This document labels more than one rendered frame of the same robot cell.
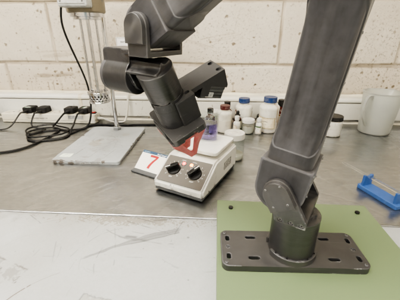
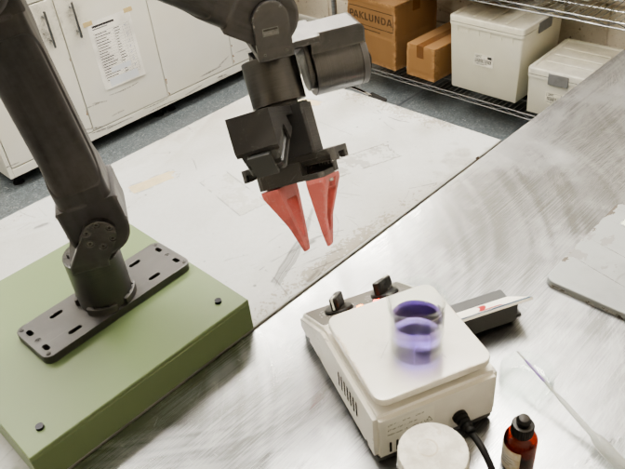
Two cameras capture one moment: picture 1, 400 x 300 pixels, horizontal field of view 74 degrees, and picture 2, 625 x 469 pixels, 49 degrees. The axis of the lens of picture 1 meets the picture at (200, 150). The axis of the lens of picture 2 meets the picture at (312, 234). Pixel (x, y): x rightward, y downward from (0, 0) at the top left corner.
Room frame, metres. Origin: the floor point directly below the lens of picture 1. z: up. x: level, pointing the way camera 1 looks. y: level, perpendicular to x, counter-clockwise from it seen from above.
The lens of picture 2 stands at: (0.90, -0.39, 1.47)
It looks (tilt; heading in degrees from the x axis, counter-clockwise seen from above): 37 degrees down; 134
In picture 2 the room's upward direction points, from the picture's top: 6 degrees counter-clockwise
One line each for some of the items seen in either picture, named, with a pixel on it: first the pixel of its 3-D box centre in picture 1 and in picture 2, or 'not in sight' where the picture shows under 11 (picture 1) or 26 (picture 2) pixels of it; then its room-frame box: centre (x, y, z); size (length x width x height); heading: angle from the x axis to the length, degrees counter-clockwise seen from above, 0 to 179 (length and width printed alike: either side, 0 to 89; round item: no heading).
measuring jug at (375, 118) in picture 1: (375, 112); not in sight; (0.94, -0.64, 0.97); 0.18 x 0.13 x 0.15; 121
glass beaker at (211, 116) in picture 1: (209, 125); (414, 325); (0.65, -0.02, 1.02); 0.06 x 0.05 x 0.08; 83
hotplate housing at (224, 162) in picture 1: (199, 161); (393, 353); (0.61, 0.00, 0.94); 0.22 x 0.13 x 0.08; 152
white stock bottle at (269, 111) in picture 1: (268, 113); not in sight; (0.96, -0.26, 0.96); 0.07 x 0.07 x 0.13
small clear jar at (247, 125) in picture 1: (247, 125); not in sight; (0.94, -0.18, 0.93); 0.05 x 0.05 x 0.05
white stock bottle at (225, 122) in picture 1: (224, 118); not in sight; (0.96, -0.09, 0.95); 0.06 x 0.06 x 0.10
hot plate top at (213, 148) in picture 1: (204, 142); (405, 340); (0.64, -0.01, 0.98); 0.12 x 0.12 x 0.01; 62
